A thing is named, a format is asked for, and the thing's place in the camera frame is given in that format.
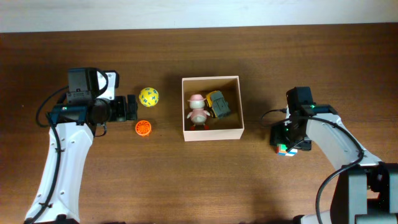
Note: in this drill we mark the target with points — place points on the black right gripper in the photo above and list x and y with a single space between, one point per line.
276 137

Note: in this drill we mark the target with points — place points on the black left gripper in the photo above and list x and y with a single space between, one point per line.
125 114

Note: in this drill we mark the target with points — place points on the multicoloured puzzle cube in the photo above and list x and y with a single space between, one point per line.
282 150

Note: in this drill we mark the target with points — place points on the yellow ball with blue letters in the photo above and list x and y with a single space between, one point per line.
149 97

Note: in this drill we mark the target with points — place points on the orange ribbed plastic toy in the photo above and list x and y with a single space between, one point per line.
143 128

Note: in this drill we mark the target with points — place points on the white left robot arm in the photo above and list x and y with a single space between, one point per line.
72 132

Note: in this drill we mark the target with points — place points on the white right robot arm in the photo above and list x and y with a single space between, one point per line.
362 189

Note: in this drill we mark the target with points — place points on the pink open cardboard box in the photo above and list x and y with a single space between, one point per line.
230 127

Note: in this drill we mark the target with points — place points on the pink duck figure with hat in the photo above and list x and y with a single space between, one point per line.
198 115

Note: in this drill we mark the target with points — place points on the yellow and grey toy truck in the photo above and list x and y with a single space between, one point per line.
218 106

